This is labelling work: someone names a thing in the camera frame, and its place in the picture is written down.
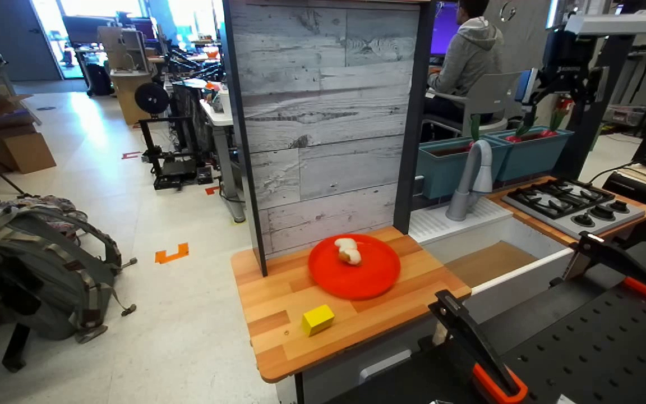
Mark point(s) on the white toy food piece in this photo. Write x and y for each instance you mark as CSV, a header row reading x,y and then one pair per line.
x,y
348,252

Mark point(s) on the wooden toy kitchen counter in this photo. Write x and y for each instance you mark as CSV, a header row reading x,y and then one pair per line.
x,y
286,316

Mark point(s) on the purple lit monitor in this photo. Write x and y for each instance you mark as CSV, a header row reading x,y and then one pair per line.
x,y
446,26

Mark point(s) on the toy gas stove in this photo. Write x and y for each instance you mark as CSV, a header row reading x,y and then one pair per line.
x,y
570,203

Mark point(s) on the gray backpack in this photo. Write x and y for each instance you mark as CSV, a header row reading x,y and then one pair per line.
x,y
39,261

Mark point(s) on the white toy sink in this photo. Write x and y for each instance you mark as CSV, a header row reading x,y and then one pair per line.
x,y
442,226

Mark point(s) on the red round plate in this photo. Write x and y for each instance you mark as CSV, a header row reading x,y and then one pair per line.
x,y
353,276

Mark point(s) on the yellow block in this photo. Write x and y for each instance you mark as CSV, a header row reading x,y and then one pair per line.
x,y
320,320

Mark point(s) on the teal planter box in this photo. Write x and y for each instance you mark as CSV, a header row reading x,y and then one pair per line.
x,y
532,159
438,170

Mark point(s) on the black stand white top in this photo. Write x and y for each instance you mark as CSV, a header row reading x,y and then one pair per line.
x,y
594,98

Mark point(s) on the seated person gray hoodie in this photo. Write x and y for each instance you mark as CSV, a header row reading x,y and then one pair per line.
x,y
471,53

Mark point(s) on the gray toy faucet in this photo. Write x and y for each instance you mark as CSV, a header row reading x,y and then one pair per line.
x,y
461,194

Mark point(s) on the wooden cabinet with machine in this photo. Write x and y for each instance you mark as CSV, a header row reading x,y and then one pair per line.
x,y
134,69

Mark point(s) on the gray desk chair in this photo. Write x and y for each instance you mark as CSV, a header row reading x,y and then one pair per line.
x,y
492,98

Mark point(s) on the black wheeled cart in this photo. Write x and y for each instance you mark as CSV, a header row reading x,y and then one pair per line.
x,y
174,150

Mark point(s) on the gray workbench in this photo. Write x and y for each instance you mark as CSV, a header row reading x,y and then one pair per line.
x,y
224,142

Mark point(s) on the brown cardboard boxes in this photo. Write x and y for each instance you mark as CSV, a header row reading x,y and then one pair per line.
x,y
24,147

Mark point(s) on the grey wood panel divider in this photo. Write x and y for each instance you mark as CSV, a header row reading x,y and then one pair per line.
x,y
323,114

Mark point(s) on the black perforated board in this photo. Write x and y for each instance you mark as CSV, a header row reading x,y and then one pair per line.
x,y
599,352

